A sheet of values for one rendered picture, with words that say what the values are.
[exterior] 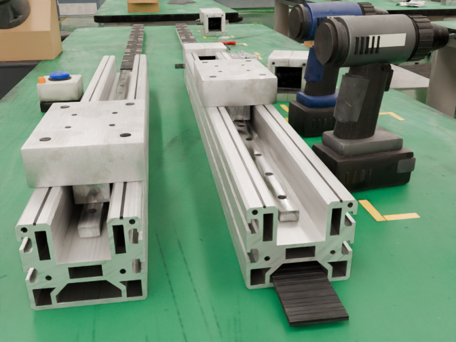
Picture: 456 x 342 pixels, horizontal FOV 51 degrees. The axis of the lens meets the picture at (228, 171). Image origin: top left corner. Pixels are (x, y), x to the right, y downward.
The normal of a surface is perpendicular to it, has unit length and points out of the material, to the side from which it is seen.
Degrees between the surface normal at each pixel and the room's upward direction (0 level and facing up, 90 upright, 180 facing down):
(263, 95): 90
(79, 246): 0
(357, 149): 90
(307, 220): 0
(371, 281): 0
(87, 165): 90
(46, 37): 90
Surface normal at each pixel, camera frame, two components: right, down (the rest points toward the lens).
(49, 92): 0.15, 0.39
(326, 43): -0.95, 0.12
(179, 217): 0.00, -0.92
